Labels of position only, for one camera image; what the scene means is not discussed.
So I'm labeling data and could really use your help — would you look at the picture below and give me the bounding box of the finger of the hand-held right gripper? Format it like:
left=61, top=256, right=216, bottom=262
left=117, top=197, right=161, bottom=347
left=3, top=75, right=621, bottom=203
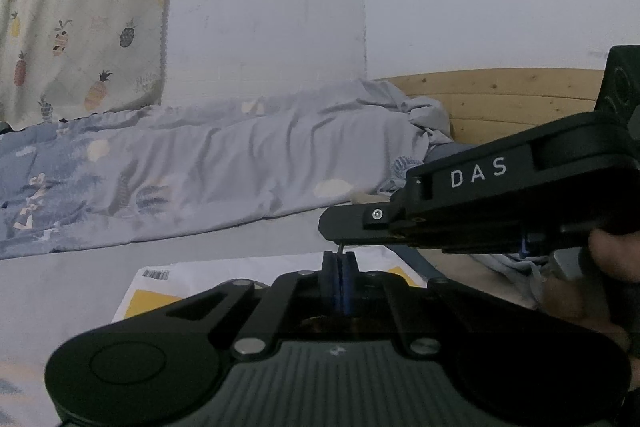
left=319, top=202, right=418, bottom=254

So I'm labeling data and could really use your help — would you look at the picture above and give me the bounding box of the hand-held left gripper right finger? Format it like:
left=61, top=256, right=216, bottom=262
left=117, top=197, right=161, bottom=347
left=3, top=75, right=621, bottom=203
left=342, top=251, right=507, bottom=355

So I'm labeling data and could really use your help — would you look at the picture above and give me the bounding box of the person's right hand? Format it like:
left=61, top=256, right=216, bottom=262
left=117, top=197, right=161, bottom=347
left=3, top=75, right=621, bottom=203
left=542, top=228, right=640, bottom=344

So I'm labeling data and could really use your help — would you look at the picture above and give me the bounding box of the blue printed quilt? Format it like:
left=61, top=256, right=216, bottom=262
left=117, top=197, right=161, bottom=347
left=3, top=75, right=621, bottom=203
left=0, top=79, right=457, bottom=261

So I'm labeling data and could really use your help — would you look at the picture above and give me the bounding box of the pineapple print curtain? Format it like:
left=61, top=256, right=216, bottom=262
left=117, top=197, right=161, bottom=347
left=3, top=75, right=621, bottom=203
left=0, top=0, right=189, bottom=131

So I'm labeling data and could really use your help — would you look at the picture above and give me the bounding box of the grey leaf print bed sheet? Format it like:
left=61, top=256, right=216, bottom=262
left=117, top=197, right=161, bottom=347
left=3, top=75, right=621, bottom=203
left=0, top=142, right=556, bottom=427

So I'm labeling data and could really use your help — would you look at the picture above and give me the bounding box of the white and yellow mailer bag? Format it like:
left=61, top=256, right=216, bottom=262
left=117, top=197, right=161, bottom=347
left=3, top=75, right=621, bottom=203
left=112, top=252, right=427, bottom=324

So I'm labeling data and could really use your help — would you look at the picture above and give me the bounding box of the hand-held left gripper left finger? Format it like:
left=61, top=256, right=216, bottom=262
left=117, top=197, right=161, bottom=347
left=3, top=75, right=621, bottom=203
left=165, top=251, right=344, bottom=355

